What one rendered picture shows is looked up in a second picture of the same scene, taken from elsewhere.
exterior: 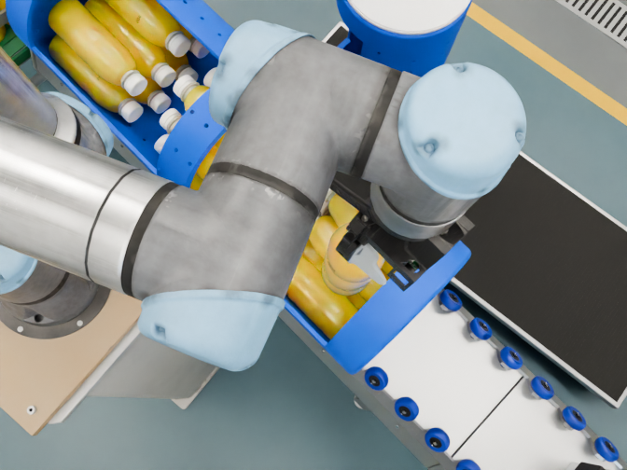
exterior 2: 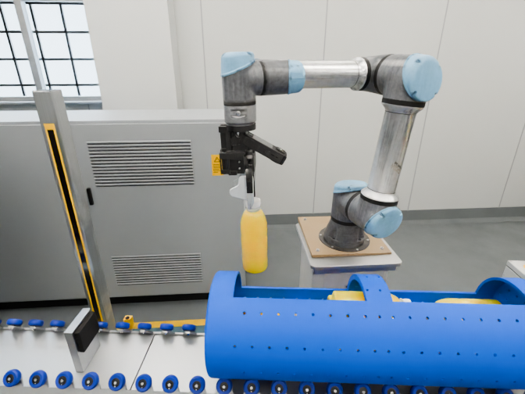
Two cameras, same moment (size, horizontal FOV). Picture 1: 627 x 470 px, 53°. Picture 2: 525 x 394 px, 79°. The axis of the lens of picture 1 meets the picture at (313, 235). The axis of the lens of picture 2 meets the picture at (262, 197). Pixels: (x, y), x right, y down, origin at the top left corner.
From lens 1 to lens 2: 101 cm
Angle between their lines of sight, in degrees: 80
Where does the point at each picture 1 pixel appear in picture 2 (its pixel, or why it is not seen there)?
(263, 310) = not seen: hidden behind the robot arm
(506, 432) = (129, 360)
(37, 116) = (374, 176)
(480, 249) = not seen: outside the picture
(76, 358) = (309, 231)
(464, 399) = (160, 358)
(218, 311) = not seen: hidden behind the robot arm
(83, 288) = (329, 231)
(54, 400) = (302, 223)
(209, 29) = (433, 314)
